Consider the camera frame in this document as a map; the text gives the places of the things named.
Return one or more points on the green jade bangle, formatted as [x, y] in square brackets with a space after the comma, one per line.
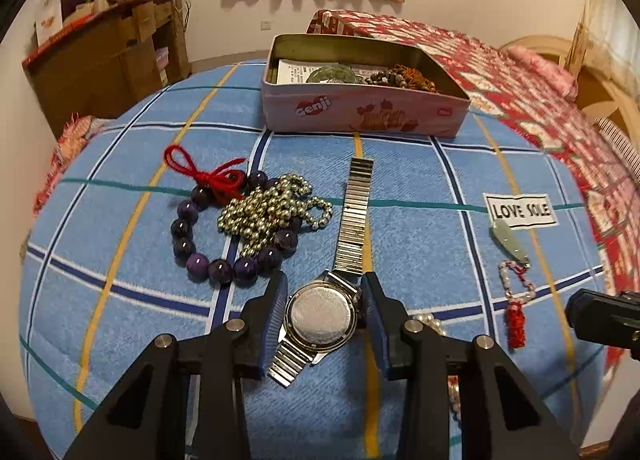
[330, 74]

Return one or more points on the silver metal wristwatch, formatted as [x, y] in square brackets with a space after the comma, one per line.
[320, 312]

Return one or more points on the pink pillow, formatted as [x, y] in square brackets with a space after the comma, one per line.
[545, 69]

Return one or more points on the cream bed headboard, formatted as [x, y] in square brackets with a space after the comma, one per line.
[600, 89]

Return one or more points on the pile of clothes on floor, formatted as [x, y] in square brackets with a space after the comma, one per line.
[70, 139]

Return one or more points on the jade pendant with red tassel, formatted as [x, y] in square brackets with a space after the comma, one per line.
[505, 237]

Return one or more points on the white cardboard box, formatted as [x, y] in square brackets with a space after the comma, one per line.
[48, 19]

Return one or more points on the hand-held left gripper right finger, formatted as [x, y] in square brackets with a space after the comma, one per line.
[375, 320]

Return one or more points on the white cloth label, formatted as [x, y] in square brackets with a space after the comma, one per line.
[520, 211]

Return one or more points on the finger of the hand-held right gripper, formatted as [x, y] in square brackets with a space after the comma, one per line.
[595, 317]

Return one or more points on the flat red box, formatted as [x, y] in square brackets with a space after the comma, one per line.
[60, 39]

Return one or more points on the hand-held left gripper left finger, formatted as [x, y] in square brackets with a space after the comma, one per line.
[274, 320]

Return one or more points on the blue plaid table cloth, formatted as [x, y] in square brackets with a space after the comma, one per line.
[425, 260]

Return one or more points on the pink tin box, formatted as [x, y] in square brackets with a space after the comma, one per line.
[350, 112]

